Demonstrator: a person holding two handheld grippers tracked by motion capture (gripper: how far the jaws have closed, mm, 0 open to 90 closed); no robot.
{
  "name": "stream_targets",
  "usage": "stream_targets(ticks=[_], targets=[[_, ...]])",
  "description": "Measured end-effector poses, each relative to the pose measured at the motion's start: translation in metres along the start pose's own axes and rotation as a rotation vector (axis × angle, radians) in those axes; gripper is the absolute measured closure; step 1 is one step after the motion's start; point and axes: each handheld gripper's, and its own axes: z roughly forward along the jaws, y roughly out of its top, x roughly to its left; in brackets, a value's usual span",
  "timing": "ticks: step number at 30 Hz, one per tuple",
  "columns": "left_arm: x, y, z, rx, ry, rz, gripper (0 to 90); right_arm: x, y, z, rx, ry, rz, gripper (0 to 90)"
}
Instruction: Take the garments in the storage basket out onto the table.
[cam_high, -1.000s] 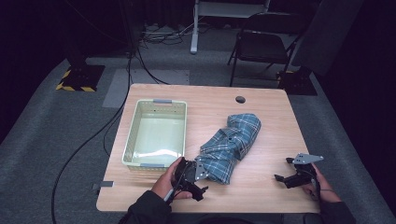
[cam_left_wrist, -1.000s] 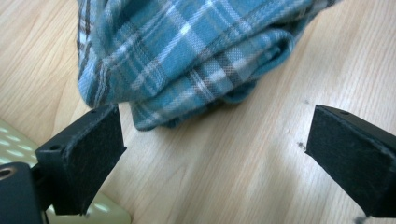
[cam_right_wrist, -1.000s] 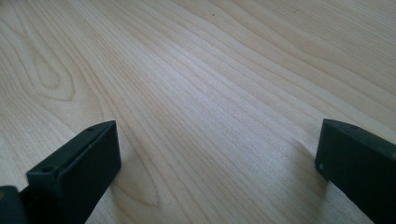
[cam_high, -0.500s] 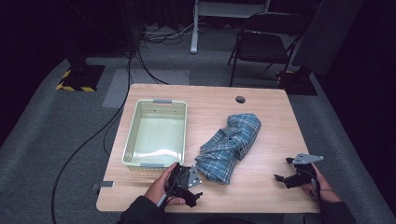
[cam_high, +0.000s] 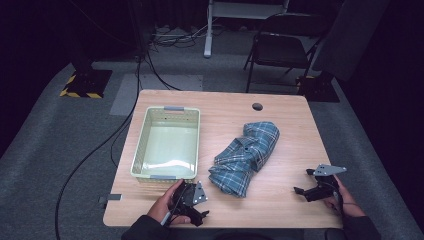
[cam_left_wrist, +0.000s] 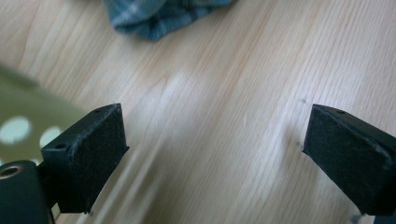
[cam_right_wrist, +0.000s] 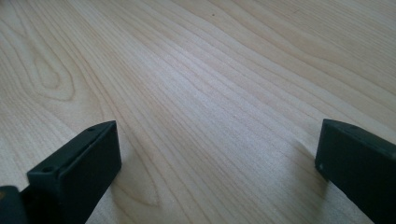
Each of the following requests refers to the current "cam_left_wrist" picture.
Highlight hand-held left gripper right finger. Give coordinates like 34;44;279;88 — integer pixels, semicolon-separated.
302;104;396;217

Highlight cream perforated plastic basket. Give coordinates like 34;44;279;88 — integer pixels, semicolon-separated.
0;64;89;222

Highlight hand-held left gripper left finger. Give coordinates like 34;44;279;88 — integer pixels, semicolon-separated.
40;103;130;215

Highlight blue plaid cloth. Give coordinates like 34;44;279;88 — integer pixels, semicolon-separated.
101;0;234;42

